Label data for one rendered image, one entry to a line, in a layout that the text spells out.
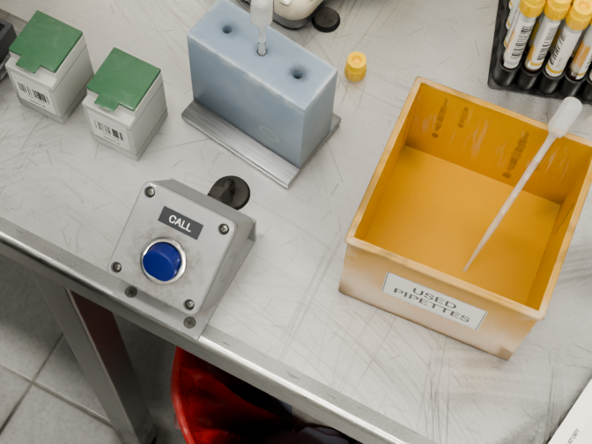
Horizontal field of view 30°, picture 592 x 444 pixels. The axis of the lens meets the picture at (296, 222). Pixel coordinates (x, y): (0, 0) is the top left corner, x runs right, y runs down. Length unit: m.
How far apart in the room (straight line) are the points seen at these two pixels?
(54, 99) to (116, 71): 0.06
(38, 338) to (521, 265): 1.05
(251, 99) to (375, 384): 0.22
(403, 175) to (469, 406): 0.18
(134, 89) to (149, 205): 0.10
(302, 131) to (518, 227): 0.18
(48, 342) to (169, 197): 1.01
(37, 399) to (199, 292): 0.99
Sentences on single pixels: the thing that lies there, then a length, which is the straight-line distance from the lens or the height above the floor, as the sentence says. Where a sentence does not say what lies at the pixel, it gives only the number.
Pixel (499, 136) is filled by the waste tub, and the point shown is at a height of 0.94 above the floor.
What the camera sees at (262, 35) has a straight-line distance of 0.74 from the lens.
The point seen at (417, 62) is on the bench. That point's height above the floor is 0.88.
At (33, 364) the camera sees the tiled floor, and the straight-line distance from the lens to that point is 1.72.
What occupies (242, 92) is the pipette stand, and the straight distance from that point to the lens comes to 0.78.
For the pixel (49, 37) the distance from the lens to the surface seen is 0.82.
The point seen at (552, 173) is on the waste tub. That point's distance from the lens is 0.81.
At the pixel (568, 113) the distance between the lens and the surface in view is 0.75.
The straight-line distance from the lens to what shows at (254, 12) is 0.72.
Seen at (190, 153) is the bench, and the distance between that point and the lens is 0.84.
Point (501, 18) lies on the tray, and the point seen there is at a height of 0.89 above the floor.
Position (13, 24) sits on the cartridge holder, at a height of 0.89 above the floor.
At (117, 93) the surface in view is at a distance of 0.79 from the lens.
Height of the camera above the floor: 1.62
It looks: 67 degrees down
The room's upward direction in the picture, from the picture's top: 5 degrees clockwise
